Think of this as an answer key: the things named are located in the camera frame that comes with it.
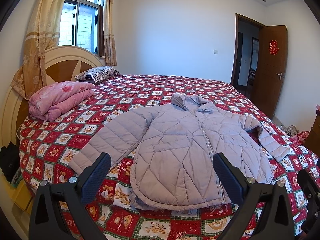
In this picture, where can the beige patterned right curtain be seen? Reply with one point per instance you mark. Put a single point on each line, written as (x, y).
(108, 35)

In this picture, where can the red double happiness decoration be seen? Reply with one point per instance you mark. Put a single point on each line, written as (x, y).
(273, 47)

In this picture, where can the beige patterned curtain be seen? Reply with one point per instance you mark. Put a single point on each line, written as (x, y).
(108, 35)
(43, 33)

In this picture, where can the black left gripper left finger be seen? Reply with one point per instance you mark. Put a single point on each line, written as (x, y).
(47, 222)

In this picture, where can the folded pink floral quilt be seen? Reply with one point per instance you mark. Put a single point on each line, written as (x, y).
(56, 99)

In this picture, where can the clothes pile on floor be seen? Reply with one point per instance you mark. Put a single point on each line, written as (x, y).
(293, 132)

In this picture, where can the window with metal frame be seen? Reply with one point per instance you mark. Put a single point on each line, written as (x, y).
(80, 23)

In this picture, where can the cream and wood headboard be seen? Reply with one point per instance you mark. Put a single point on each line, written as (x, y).
(62, 63)

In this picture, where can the beige patterned left curtain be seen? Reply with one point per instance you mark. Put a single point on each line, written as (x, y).
(43, 33)

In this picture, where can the red patchwork cartoon bedspread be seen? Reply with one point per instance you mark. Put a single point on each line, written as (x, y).
(46, 148)

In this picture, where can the striped grey pillow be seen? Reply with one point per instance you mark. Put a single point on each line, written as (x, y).
(97, 75)

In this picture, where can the lilac quilted puffer jacket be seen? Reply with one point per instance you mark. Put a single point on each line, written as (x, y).
(174, 145)

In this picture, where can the black clothes pile by bed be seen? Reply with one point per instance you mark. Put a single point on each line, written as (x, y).
(10, 162)

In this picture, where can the brown wooden door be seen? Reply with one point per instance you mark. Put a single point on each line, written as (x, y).
(266, 86)

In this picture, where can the dark wooden door frame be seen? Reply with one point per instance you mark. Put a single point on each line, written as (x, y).
(242, 18)

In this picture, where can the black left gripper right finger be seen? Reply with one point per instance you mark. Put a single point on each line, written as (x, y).
(275, 221)

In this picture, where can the yellow bedside cabinet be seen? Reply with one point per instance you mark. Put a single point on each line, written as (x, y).
(20, 195)

